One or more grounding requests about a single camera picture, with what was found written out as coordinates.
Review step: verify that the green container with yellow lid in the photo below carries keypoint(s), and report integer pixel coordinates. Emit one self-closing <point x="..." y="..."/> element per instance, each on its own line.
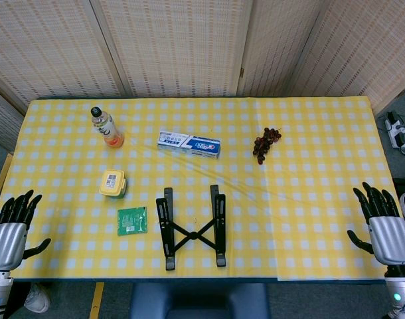
<point x="112" y="182"/>

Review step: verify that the white power strip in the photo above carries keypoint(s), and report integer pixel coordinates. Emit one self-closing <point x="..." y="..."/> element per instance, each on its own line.
<point x="395" y="131"/>

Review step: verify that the beige woven folding screen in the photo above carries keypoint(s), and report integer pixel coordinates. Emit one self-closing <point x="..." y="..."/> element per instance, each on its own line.
<point x="176" y="50"/>

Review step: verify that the dark red grape bunch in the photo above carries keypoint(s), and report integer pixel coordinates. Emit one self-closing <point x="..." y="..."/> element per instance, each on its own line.
<point x="264" y="144"/>

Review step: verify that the orange drink plastic bottle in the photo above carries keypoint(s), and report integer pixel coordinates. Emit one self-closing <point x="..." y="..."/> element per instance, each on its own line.
<point x="106" y="129"/>

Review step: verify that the green foil sachet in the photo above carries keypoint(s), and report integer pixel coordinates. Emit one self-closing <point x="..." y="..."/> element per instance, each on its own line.
<point x="132" y="221"/>

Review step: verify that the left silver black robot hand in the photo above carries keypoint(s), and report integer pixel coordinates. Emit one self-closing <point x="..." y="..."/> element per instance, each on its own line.
<point x="6" y="242"/>

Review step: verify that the blue white toothpaste box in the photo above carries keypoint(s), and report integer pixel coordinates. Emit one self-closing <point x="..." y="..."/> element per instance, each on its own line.
<point x="189" y="144"/>

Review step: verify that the dark blue seat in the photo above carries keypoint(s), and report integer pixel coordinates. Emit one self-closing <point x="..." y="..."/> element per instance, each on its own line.
<point x="199" y="302"/>

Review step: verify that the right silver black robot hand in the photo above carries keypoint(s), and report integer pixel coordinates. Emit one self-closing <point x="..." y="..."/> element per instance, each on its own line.
<point x="388" y="239"/>

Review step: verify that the yellow white checkered tablecloth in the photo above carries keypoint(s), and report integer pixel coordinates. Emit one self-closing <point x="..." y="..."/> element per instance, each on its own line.
<point x="289" y="216"/>

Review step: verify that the black folding laptop stand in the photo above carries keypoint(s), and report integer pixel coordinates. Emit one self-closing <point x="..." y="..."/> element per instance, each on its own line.
<point x="169" y="232"/>

